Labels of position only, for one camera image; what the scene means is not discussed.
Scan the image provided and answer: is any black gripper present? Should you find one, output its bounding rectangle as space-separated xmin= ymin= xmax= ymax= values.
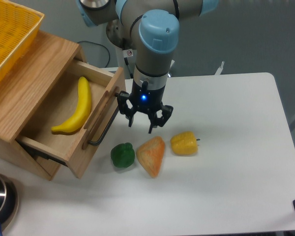
xmin=116 ymin=81 xmax=174 ymax=134

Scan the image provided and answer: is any yellow toy bell pepper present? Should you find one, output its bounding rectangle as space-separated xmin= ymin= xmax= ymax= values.
xmin=170 ymin=131 xmax=198 ymax=156

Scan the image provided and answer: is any yellow plastic basket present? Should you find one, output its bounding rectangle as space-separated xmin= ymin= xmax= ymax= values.
xmin=0 ymin=0 xmax=45 ymax=82

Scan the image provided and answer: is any yellow toy banana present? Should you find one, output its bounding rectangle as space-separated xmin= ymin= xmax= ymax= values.
xmin=51 ymin=77 xmax=92 ymax=134

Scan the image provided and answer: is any steel bowl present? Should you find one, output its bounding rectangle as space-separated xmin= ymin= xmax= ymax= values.
xmin=0 ymin=174 xmax=19 ymax=231

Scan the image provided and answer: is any wooden drawer cabinet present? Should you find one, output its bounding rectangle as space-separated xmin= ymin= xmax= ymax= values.
xmin=0 ymin=31 xmax=85 ymax=180

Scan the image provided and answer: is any green toy pepper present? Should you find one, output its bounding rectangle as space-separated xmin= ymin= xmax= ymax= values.
xmin=110 ymin=143 xmax=135 ymax=168

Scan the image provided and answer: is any white metal bracket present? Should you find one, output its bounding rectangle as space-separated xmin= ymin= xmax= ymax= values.
xmin=214 ymin=61 xmax=225 ymax=75

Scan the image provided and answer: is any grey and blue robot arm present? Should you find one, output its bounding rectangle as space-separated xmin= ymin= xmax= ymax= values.
xmin=76 ymin=0 xmax=219 ymax=129

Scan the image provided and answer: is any wooden top drawer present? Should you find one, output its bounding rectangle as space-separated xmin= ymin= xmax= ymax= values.
xmin=16 ymin=60 xmax=125 ymax=178

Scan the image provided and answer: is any orange toy sandwich wedge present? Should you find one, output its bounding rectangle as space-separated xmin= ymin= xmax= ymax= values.
xmin=136 ymin=136 xmax=165 ymax=178

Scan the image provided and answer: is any black cable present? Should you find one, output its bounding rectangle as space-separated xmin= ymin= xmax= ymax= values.
xmin=77 ymin=40 xmax=111 ymax=68

